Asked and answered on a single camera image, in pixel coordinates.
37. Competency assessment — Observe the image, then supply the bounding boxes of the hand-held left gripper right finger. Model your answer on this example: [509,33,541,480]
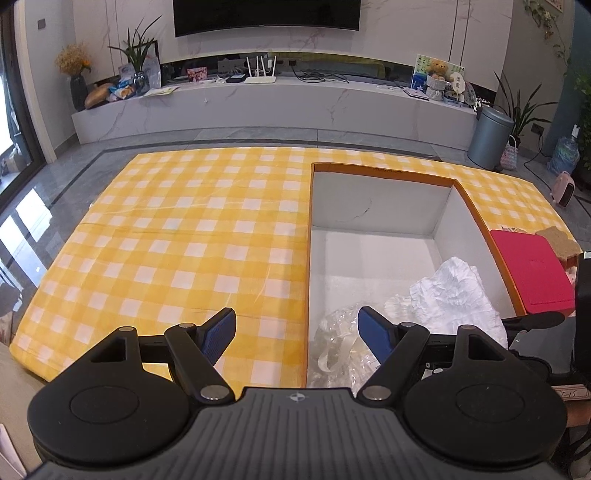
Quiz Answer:
[355,305,511,403]

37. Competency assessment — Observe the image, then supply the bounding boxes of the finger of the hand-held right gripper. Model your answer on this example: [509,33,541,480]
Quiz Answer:
[501,311,567,341]

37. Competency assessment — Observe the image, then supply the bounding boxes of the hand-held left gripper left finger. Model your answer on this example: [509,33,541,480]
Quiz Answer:
[88,307,238,404]

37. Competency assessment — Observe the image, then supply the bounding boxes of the orange cardboard box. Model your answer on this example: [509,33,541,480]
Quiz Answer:
[305,161,528,388]

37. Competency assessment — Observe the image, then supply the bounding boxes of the clear plastic bag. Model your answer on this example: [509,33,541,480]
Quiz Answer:
[309,302,389,387]

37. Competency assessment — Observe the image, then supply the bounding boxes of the red flat box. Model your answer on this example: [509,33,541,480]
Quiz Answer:
[489,228,577,317]

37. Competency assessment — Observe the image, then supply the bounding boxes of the brown toast-shaped sponge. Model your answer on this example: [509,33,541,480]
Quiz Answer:
[540,226,581,262]

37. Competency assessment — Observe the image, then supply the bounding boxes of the white crumpled cloth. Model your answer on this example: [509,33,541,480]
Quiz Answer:
[385,256,509,352]

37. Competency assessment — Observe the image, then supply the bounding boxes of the yellow checked mat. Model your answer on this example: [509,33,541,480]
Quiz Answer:
[9,145,583,384]

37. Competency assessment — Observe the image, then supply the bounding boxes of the pink space heater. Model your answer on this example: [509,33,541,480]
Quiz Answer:
[551,171,578,208]

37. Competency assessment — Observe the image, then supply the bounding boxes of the pastel woven bag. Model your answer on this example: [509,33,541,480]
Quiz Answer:
[500,136,520,172]

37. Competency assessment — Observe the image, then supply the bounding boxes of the blue water bottle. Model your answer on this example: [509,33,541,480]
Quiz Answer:
[549,124,581,176]

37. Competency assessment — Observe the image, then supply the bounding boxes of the grey pedal trash bin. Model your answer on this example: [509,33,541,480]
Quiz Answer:
[468,106,515,171]

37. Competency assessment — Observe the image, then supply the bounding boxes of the tall leafy floor plant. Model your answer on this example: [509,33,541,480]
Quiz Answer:
[492,71,559,149]

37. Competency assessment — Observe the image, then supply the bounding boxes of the white marble TV cabinet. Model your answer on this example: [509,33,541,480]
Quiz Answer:
[71,74,479,151]

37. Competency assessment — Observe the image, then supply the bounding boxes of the white router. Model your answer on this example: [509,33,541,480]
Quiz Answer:
[244,55,278,85]

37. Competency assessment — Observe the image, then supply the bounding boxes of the teddy bear bouquet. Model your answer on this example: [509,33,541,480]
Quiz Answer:
[426,60,452,101]

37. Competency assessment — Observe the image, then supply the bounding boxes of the blue snack bag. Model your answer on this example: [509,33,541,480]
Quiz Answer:
[109,78,139,100]

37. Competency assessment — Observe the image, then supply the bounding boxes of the brown bread-shaped cushion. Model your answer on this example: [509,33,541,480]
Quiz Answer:
[84,83,116,110]

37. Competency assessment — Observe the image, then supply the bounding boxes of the olive long cushion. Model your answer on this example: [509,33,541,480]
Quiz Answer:
[286,55,413,78]

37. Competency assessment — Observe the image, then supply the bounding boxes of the green picture card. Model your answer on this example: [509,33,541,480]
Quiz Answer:
[411,54,465,90]

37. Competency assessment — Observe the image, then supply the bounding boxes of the white plastic bag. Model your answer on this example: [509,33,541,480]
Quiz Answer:
[139,55,162,89]

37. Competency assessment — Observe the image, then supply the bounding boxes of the green plant in glass vase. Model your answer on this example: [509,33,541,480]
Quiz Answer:
[108,16,163,97]

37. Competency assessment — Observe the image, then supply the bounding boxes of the hanging vine plant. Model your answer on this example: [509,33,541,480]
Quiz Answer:
[524,0,574,75]

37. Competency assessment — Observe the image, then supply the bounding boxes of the yellow flowers in dark vase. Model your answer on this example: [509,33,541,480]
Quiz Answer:
[54,44,93,112]

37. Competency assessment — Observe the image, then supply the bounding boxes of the black television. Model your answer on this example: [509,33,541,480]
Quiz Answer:
[172,0,362,38]

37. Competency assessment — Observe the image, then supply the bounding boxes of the black floor cable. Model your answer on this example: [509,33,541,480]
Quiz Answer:
[524,131,556,197]

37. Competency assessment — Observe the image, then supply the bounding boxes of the black cables on cabinet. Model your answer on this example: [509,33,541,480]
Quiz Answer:
[293,68,352,85]

